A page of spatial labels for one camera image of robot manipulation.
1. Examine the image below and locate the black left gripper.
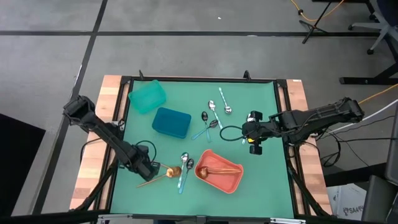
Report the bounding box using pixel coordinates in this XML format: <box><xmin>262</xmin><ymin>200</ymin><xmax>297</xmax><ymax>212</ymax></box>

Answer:
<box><xmin>127</xmin><ymin>154</ymin><xmax>162</xmax><ymax>182</ymax></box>

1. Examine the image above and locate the blue plastic bin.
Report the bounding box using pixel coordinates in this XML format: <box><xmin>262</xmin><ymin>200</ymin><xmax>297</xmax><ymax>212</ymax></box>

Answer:
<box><xmin>151</xmin><ymin>106</ymin><xmax>192</xmax><ymax>139</ymax></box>

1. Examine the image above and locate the green table mat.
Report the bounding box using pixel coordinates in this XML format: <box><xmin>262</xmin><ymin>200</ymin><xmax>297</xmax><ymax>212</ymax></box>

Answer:
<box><xmin>110</xmin><ymin>79</ymin><xmax>295</xmax><ymax>218</ymax></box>

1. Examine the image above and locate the orange plastic bin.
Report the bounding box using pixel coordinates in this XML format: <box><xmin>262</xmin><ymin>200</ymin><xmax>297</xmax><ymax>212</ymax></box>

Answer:
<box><xmin>194</xmin><ymin>149</ymin><xmax>244</xmax><ymax>195</ymax></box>

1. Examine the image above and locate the light teal translucent bin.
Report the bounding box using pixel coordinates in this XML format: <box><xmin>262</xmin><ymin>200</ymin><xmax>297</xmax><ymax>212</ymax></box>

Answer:
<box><xmin>127</xmin><ymin>79</ymin><xmax>167</xmax><ymax>114</ymax></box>

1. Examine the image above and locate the white cardboard box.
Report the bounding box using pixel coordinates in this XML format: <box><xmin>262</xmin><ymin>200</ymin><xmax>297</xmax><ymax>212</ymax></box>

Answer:
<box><xmin>325</xmin><ymin>183</ymin><xmax>368</xmax><ymax>222</ymax></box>

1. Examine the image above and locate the black tripod stand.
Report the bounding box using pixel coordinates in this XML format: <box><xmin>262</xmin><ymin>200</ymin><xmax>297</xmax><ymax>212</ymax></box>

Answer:
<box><xmin>298</xmin><ymin>0</ymin><xmax>333</xmax><ymax>44</ymax></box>

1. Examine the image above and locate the black desk base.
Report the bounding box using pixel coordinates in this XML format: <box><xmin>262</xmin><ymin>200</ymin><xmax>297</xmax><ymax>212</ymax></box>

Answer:
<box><xmin>338</xmin><ymin>62</ymin><xmax>398</xmax><ymax>86</ymax></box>

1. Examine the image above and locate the black box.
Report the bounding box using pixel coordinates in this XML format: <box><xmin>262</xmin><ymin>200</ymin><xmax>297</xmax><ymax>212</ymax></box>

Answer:
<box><xmin>0</xmin><ymin>113</ymin><xmax>47</xmax><ymax>217</ymax></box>

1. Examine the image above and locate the grey equipment case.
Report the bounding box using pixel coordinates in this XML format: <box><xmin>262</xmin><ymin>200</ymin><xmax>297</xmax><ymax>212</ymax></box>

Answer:
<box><xmin>360</xmin><ymin>175</ymin><xmax>398</xmax><ymax>224</ymax></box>

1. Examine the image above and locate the grey office chair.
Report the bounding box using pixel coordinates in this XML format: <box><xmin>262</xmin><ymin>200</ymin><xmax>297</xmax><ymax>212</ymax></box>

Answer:
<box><xmin>347</xmin><ymin>0</ymin><xmax>398</xmax><ymax>55</ymax></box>

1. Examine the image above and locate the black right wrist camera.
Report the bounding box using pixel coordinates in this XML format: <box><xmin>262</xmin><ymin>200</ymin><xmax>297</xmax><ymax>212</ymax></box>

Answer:
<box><xmin>248</xmin><ymin>144</ymin><xmax>264</xmax><ymax>156</ymax></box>

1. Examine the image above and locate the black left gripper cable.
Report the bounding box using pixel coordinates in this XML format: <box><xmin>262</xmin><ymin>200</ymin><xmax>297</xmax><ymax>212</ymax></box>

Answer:
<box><xmin>136</xmin><ymin>139</ymin><xmax>158</xmax><ymax>164</ymax></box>

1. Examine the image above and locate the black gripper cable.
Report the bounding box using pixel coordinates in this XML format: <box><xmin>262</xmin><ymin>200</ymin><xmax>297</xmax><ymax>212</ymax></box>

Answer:
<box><xmin>220</xmin><ymin>125</ymin><xmax>246</xmax><ymax>142</ymax></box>
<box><xmin>136</xmin><ymin>139</ymin><xmax>158</xmax><ymax>164</ymax></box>

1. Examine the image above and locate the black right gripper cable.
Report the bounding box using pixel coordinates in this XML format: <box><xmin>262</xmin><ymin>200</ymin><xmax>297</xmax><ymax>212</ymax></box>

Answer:
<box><xmin>220</xmin><ymin>125</ymin><xmax>246</xmax><ymax>142</ymax></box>

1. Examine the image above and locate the black table frame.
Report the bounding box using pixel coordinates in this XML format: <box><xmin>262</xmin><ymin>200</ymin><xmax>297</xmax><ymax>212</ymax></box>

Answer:
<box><xmin>70</xmin><ymin>70</ymin><xmax>335</xmax><ymax>224</ymax></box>

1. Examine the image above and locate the black floor cable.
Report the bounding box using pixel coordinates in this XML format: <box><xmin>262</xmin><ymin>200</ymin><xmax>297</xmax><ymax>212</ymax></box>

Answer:
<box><xmin>320</xmin><ymin>115</ymin><xmax>398</xmax><ymax>167</ymax></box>

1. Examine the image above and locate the yellow cable with black plug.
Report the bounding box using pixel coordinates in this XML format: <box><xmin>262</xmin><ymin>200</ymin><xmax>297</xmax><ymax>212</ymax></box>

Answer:
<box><xmin>290</xmin><ymin>0</ymin><xmax>346</xmax><ymax>22</ymax></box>

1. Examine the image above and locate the yellow extension cable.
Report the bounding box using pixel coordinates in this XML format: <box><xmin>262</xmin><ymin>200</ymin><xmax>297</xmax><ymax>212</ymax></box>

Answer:
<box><xmin>357</xmin><ymin>83</ymin><xmax>398</xmax><ymax>105</ymax></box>

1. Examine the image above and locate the white cable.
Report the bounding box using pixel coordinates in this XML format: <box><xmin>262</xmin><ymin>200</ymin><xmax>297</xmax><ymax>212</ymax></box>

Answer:
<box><xmin>326</xmin><ymin>98</ymin><xmax>398</xmax><ymax>134</ymax></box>

